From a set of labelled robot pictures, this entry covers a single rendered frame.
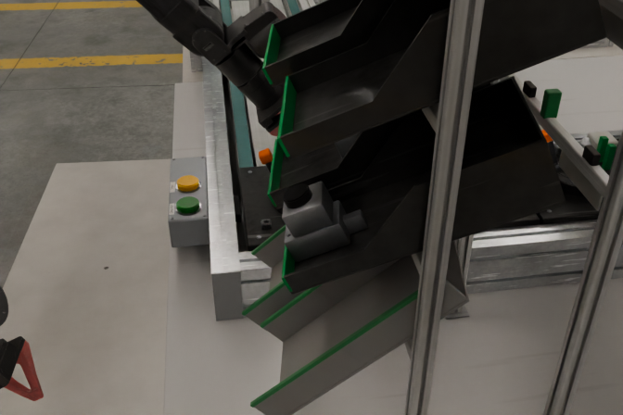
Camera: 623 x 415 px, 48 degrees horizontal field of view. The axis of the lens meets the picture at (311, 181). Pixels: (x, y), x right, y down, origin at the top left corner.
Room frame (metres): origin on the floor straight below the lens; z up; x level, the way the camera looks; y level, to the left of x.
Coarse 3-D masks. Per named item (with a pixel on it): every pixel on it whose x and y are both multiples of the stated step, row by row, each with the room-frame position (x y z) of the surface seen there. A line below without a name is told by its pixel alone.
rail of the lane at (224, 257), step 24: (216, 72) 1.57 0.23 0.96; (216, 96) 1.44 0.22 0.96; (216, 120) 1.34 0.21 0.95; (216, 144) 1.24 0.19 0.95; (216, 168) 1.13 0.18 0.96; (216, 192) 1.05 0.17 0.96; (216, 216) 0.98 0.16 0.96; (240, 216) 0.97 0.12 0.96; (216, 240) 0.91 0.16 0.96; (216, 264) 0.85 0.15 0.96; (216, 288) 0.83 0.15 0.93; (240, 288) 0.83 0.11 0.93; (216, 312) 0.82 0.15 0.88; (240, 312) 0.83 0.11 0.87
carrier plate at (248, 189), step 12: (240, 168) 1.12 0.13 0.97; (252, 168) 1.12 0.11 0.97; (264, 168) 1.12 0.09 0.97; (240, 180) 1.08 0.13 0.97; (252, 180) 1.08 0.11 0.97; (264, 180) 1.08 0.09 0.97; (252, 192) 1.04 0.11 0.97; (264, 192) 1.04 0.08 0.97; (252, 204) 1.00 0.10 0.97; (264, 204) 1.00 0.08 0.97; (252, 216) 0.96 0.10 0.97; (264, 216) 0.96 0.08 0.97; (276, 216) 0.96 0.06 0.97; (252, 228) 0.93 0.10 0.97; (276, 228) 0.93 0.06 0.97; (252, 240) 0.90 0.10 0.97; (264, 240) 0.90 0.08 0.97
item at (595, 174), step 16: (608, 0) 0.61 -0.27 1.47; (432, 112) 0.54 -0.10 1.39; (544, 128) 0.67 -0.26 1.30; (560, 128) 0.65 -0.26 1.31; (560, 144) 0.64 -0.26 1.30; (576, 144) 0.62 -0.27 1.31; (576, 160) 0.60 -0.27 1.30; (592, 176) 0.57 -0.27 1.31; (608, 176) 0.56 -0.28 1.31; (416, 256) 0.54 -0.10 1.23
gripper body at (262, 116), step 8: (256, 80) 0.98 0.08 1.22; (264, 80) 0.98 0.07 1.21; (240, 88) 0.98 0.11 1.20; (248, 88) 0.97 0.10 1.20; (256, 88) 0.97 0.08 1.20; (264, 88) 0.98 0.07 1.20; (272, 88) 0.98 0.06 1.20; (280, 88) 0.99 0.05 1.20; (248, 96) 0.98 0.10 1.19; (256, 96) 0.98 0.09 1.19; (264, 96) 0.98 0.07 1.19; (272, 96) 0.98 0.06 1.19; (280, 96) 0.98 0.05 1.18; (256, 104) 0.98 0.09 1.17; (264, 104) 0.98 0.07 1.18; (272, 104) 0.98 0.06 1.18; (280, 104) 0.96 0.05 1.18; (264, 112) 0.97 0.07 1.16; (272, 112) 0.96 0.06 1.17; (264, 120) 0.95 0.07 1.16; (272, 120) 0.96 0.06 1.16
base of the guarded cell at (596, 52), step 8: (232, 16) 2.24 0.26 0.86; (184, 48) 1.96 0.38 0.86; (584, 48) 1.96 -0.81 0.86; (592, 48) 1.96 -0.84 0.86; (600, 48) 1.96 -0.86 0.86; (608, 48) 1.96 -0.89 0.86; (616, 48) 1.96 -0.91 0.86; (184, 56) 1.90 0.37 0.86; (560, 56) 1.91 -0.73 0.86; (568, 56) 1.91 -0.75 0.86; (576, 56) 1.91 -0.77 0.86; (584, 56) 1.91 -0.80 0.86; (592, 56) 1.91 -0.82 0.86; (600, 56) 1.91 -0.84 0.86; (608, 56) 1.91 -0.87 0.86; (184, 64) 1.85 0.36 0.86; (184, 72) 1.79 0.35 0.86; (192, 72) 1.79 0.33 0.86; (200, 72) 1.79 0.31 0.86; (184, 80) 1.74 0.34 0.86; (192, 80) 1.74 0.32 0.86; (200, 80) 1.74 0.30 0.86
